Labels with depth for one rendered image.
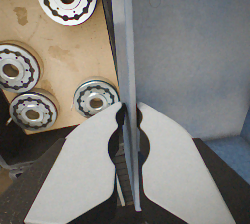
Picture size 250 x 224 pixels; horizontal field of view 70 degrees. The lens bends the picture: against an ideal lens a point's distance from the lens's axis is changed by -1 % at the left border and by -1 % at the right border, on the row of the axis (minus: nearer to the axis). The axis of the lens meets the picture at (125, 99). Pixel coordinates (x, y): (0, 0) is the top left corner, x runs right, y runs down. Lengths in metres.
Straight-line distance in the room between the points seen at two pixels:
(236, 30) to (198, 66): 0.04
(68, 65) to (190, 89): 0.30
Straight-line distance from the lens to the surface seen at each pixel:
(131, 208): 0.78
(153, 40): 0.16
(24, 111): 0.46
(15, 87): 0.45
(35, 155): 0.47
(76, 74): 0.43
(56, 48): 0.42
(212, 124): 0.23
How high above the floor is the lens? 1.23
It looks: 60 degrees down
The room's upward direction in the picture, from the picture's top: 166 degrees clockwise
